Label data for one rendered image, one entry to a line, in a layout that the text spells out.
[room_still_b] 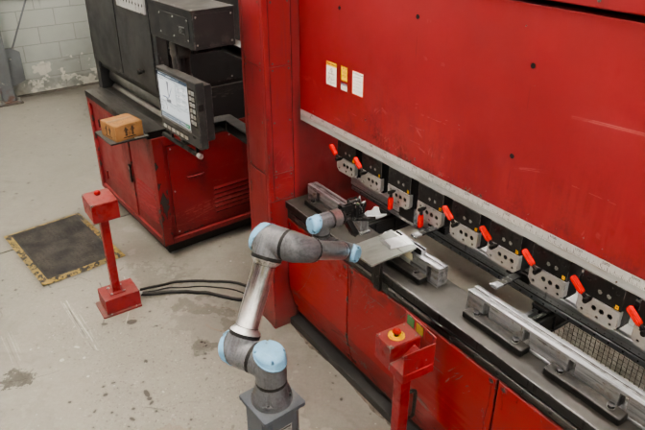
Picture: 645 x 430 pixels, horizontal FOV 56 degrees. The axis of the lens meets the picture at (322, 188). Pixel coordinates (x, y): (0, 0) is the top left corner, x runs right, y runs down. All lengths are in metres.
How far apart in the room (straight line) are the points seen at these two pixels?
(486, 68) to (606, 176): 0.56
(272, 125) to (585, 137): 1.72
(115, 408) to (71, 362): 0.50
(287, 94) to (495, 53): 1.36
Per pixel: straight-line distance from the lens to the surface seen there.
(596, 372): 2.39
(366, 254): 2.74
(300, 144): 3.39
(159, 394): 3.61
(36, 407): 3.75
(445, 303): 2.70
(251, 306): 2.27
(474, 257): 2.95
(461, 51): 2.34
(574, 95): 2.06
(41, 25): 8.90
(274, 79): 3.19
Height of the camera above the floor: 2.47
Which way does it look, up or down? 26 degrees down
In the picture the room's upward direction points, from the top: straight up
